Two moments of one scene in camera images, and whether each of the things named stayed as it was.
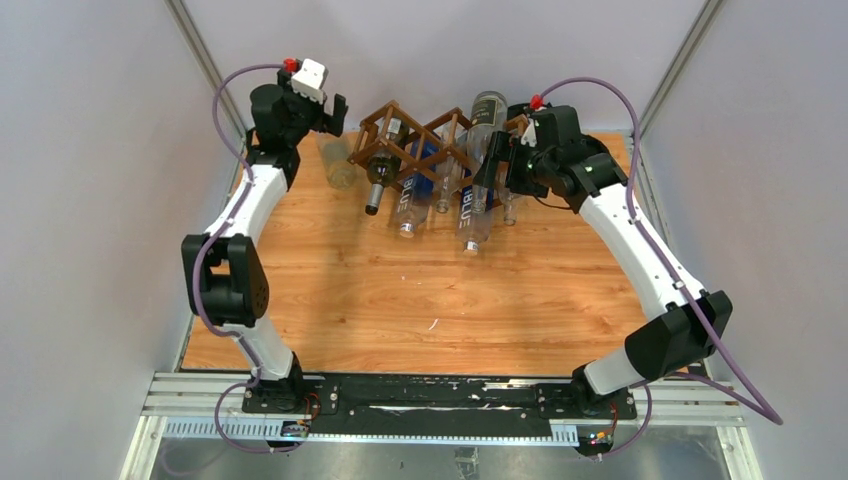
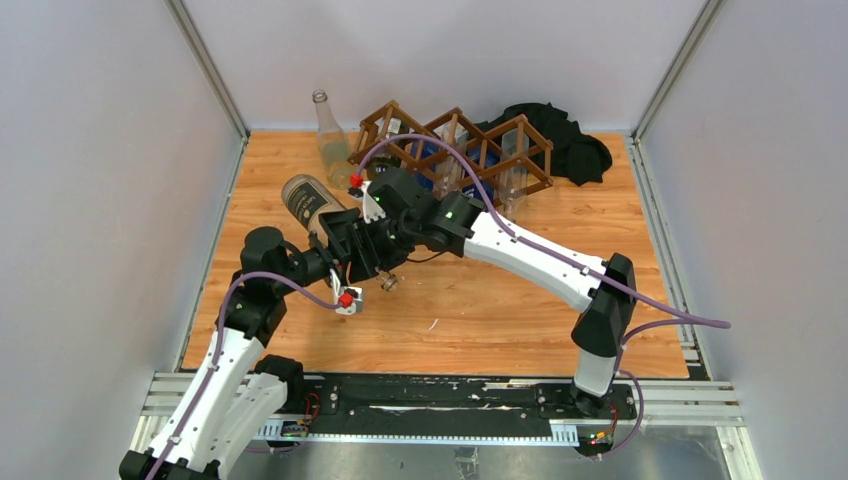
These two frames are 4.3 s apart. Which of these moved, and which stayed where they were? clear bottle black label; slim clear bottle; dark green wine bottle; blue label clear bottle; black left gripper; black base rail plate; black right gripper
Moved: black right gripper; black left gripper; clear bottle black label
Stayed: black base rail plate; dark green wine bottle; blue label clear bottle; slim clear bottle
